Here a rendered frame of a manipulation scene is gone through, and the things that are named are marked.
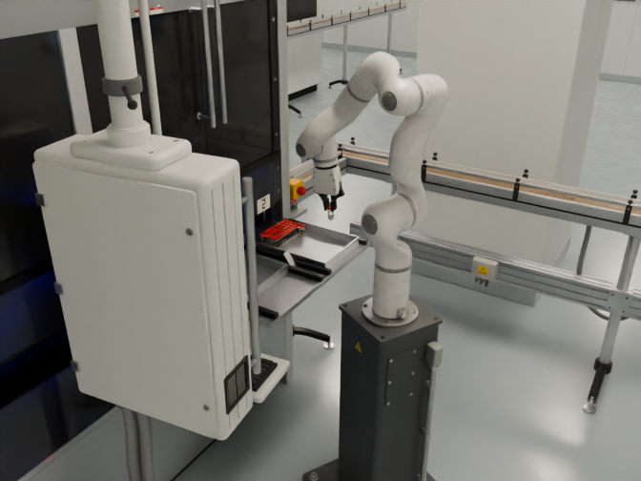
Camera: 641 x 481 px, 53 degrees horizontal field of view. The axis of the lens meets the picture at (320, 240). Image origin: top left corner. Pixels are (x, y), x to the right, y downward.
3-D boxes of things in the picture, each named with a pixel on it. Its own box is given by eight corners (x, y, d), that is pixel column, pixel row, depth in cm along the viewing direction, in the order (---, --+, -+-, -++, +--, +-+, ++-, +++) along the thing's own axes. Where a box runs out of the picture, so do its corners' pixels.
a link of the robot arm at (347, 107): (346, 111, 190) (303, 167, 213) (379, 95, 200) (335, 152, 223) (327, 88, 191) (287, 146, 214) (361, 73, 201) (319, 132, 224)
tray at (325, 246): (252, 248, 255) (251, 240, 254) (289, 225, 275) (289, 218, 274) (324, 271, 239) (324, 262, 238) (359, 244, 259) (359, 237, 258)
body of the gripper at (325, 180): (307, 164, 222) (310, 194, 227) (333, 167, 217) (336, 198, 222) (318, 156, 227) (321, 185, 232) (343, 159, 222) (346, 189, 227)
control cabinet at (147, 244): (74, 397, 188) (19, 138, 153) (118, 360, 204) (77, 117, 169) (222, 450, 170) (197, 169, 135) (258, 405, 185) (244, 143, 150)
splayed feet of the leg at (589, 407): (579, 410, 301) (585, 386, 295) (599, 355, 339) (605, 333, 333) (597, 416, 298) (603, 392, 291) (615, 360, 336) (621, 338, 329)
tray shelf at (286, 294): (161, 288, 232) (161, 283, 231) (274, 219, 285) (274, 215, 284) (270, 328, 209) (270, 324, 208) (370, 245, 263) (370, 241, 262)
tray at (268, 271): (171, 278, 235) (170, 269, 233) (217, 250, 254) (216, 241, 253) (245, 304, 219) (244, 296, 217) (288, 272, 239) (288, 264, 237)
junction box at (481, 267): (469, 275, 323) (471, 260, 319) (473, 271, 327) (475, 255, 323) (493, 282, 317) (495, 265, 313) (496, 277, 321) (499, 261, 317)
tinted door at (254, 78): (208, 181, 230) (195, 8, 203) (278, 149, 263) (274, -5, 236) (210, 182, 230) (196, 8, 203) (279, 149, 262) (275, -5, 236)
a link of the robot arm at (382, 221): (419, 264, 210) (424, 197, 199) (380, 283, 199) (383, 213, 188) (391, 251, 218) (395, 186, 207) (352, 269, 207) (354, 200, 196)
